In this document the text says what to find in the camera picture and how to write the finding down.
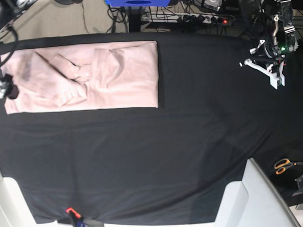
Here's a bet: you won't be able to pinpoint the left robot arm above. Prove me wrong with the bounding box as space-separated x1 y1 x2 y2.
250 0 298 67

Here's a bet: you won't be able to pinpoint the orange handled scissors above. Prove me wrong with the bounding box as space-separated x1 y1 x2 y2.
274 158 303 175

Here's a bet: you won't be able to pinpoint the blue plastic box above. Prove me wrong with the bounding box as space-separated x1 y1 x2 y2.
105 0 170 7

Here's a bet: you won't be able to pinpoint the pink T-shirt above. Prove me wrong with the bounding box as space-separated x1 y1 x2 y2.
1 41 159 114

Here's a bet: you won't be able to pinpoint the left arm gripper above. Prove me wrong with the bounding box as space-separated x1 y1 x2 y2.
248 39 285 71

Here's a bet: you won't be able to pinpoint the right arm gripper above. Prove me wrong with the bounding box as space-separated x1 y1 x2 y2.
0 74 19 99

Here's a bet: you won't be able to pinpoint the black table cloth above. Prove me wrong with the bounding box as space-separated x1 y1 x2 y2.
0 33 303 225

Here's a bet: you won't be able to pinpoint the white power strip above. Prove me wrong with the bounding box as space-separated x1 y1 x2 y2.
141 12 235 26

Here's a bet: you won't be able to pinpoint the orange black clamp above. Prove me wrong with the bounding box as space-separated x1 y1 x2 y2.
66 207 82 226

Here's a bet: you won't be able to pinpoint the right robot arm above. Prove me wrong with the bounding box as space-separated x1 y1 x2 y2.
0 0 36 99

